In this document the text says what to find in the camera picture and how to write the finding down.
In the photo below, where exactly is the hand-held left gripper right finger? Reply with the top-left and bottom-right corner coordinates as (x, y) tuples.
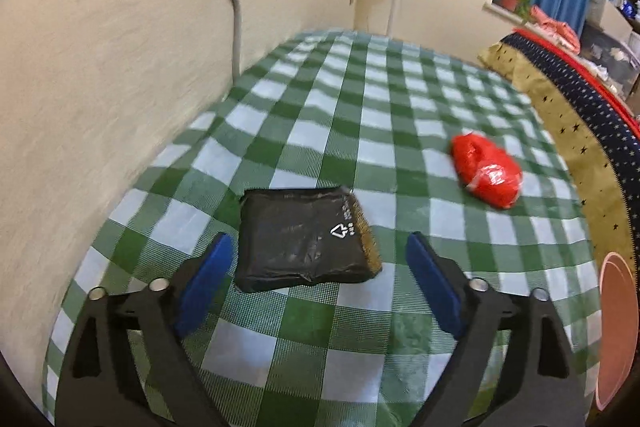
(405, 231), (588, 427)

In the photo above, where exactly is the white box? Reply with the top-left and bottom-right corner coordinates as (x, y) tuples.
(587, 0), (623, 28)

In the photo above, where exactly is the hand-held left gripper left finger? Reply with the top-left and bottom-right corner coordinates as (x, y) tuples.
(55, 232), (236, 427)

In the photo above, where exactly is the green checked tablecloth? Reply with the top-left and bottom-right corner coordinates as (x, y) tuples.
(42, 28), (608, 427)

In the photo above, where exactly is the pink cloth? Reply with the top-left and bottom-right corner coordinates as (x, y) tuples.
(529, 4), (581, 52)

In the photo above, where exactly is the small red plastic bag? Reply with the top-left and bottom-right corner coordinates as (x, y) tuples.
(450, 132), (524, 210)

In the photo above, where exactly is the pink plastic basin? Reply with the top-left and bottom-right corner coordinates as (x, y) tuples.
(594, 252), (633, 410)

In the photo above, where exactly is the black packet with brown pattern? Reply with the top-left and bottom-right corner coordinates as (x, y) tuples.
(235, 186), (383, 294)

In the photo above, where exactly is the clear plastic storage bin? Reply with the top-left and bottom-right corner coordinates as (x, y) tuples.
(582, 22), (640, 82)

